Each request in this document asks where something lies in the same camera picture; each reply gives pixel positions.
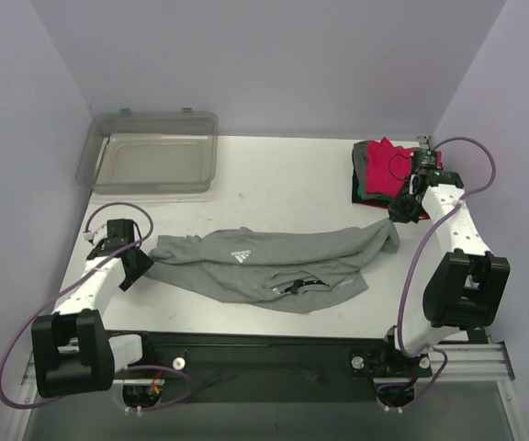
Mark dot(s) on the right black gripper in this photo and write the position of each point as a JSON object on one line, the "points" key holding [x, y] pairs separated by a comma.
{"points": [[405, 208]]}

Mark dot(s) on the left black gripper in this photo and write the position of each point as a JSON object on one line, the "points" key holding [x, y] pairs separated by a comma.
{"points": [[136, 265]]}

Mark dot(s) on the grey t-shirt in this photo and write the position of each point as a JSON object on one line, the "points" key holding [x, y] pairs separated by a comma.
{"points": [[278, 271], [360, 161]]}

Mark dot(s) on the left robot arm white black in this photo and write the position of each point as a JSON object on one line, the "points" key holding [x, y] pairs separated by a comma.
{"points": [[73, 353]]}

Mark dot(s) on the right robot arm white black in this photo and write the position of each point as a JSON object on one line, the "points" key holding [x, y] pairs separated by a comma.
{"points": [[465, 290]]}

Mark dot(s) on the folded grey t-shirt in stack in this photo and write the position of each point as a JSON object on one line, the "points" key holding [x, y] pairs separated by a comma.
{"points": [[360, 161]]}

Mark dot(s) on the folded magenta t-shirt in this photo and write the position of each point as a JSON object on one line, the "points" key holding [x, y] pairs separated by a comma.
{"points": [[387, 167]]}

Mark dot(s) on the clear plastic bin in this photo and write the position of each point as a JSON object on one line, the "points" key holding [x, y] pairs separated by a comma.
{"points": [[129, 153]]}

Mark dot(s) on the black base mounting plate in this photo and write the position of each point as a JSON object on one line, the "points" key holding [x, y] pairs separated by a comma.
{"points": [[229, 368]]}

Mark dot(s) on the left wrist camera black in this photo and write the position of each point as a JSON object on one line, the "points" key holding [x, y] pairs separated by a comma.
{"points": [[113, 235]]}

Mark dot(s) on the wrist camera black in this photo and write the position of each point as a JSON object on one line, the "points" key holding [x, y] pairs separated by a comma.
{"points": [[424, 160], [113, 235]]}

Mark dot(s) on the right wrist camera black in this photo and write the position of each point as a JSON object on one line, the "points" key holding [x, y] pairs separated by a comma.
{"points": [[424, 160]]}

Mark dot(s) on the aluminium frame rail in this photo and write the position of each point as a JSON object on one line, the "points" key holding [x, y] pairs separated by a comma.
{"points": [[473, 363]]}

